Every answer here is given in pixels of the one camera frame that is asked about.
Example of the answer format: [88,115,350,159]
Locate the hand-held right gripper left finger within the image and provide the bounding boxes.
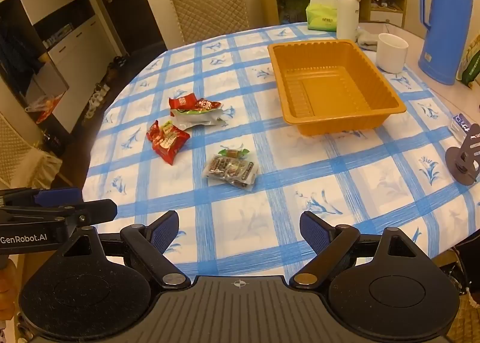
[56,211,192,289]

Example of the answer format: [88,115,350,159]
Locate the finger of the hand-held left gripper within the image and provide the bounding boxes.
[0,187,84,209]
[0,199,118,229]

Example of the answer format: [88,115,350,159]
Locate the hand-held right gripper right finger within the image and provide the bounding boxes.
[289,211,426,287]

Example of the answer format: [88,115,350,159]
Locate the red snack packet white print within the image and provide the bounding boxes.
[150,121,191,166]

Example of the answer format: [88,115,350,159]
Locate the green candy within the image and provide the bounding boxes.
[218,144,251,159]

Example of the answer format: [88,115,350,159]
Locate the clear snack packet green edge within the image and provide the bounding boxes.
[170,107,227,129]

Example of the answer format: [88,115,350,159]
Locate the orange plastic tray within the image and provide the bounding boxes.
[267,40,407,137]

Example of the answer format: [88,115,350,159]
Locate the chair with quilted beige cover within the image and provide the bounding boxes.
[167,0,250,43]
[0,112,62,188]

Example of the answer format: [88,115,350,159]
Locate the blue checked tablecloth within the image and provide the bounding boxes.
[80,22,480,285]

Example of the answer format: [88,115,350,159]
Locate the clear plastic bag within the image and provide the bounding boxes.
[24,94,62,124]

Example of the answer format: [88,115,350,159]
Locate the row of shoes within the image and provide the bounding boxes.
[84,56,128,118]

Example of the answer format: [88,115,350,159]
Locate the dark hanging clothes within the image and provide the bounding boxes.
[0,28,49,77]

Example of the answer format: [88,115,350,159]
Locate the white cabinet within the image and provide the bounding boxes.
[0,0,130,133]

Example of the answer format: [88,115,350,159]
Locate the grey phone stand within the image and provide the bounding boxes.
[445,123,480,187]

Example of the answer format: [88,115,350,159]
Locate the blue and white box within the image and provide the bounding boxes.
[450,114,474,141]

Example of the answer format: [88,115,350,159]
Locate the white cup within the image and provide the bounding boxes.
[376,33,409,74]

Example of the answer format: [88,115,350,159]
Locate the grey cloth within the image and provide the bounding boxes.
[356,28,381,51]

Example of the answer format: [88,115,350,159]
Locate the dark door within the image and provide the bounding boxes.
[84,0,167,56]

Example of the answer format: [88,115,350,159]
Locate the green tissue pack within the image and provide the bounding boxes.
[305,0,338,32]

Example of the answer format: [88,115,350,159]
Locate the white thermos bottle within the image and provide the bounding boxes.
[335,0,362,40]

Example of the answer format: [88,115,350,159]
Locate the green and white bag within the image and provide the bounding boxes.
[455,33,480,88]

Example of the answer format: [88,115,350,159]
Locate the blue thermos jug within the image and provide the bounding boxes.
[417,0,475,85]

